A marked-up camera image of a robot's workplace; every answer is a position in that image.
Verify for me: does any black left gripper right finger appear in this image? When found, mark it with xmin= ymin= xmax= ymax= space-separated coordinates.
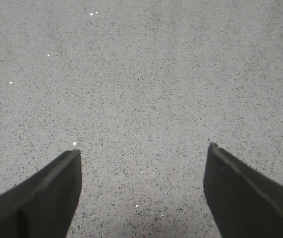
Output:
xmin=203 ymin=143 xmax=283 ymax=238

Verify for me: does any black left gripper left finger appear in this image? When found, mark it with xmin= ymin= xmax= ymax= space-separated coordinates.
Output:
xmin=0 ymin=150 xmax=82 ymax=238

